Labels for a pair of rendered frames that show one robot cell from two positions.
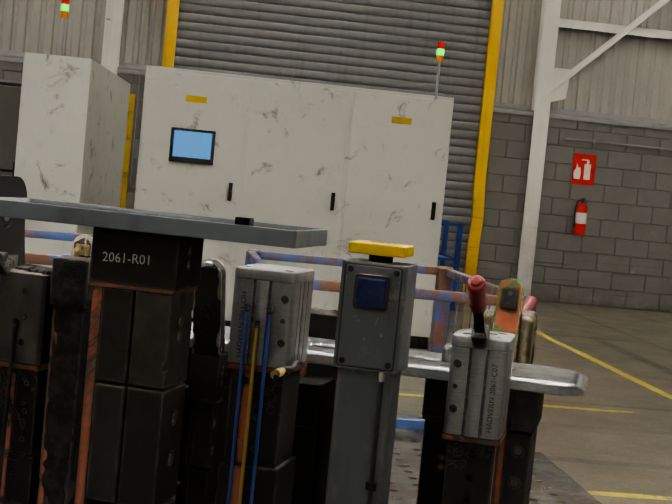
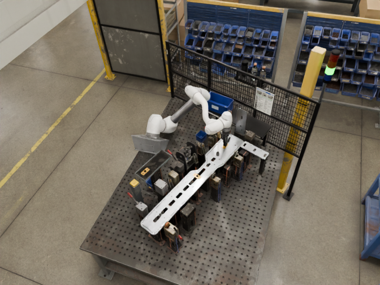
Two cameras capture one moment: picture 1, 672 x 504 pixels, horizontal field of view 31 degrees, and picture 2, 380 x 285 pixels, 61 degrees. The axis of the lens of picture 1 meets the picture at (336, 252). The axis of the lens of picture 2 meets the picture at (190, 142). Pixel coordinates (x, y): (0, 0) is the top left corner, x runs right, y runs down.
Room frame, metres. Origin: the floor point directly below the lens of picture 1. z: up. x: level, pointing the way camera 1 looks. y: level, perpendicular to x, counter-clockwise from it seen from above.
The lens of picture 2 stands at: (2.58, -1.30, 3.52)
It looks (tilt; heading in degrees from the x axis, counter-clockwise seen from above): 48 degrees down; 119
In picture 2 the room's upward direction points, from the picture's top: 4 degrees counter-clockwise
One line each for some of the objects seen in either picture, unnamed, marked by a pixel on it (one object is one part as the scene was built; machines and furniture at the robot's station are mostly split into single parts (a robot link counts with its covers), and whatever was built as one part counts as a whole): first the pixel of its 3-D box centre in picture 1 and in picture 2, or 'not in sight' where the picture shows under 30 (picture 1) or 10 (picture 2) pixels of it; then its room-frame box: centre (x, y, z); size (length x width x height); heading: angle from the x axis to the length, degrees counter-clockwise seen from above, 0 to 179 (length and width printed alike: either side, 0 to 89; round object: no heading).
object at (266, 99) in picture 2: not in sight; (263, 100); (2.05, 1.33, 1.30); 0.23 x 0.02 x 0.31; 167
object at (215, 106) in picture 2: not in sight; (218, 103); (1.55, 1.32, 1.09); 0.30 x 0.17 x 0.13; 174
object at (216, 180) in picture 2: not in sight; (215, 188); (1.91, 0.38, 0.87); 0.12 x 0.09 x 0.35; 167
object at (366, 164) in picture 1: (290, 181); not in sight; (9.82, 0.41, 1.22); 2.40 x 0.54 x 2.45; 97
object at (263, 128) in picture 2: not in sight; (232, 115); (1.74, 1.28, 1.01); 0.90 x 0.22 x 0.03; 167
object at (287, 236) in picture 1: (150, 221); (154, 164); (1.35, 0.21, 1.16); 0.37 x 0.14 x 0.02; 77
